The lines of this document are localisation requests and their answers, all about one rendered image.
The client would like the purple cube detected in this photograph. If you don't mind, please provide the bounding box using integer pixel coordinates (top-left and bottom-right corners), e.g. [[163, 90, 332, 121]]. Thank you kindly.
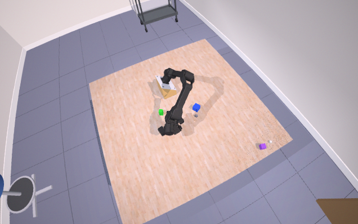
[[259, 144, 266, 150]]

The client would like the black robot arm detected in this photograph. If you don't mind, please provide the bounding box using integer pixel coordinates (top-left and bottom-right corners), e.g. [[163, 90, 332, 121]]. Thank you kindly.
[[160, 68, 195, 136]]

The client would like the blue block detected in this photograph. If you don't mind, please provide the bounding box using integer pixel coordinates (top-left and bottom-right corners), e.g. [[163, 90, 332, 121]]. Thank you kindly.
[[193, 103, 200, 112]]

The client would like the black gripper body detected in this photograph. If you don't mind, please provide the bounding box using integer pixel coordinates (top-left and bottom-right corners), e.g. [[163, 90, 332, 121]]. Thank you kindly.
[[158, 117, 184, 136]]

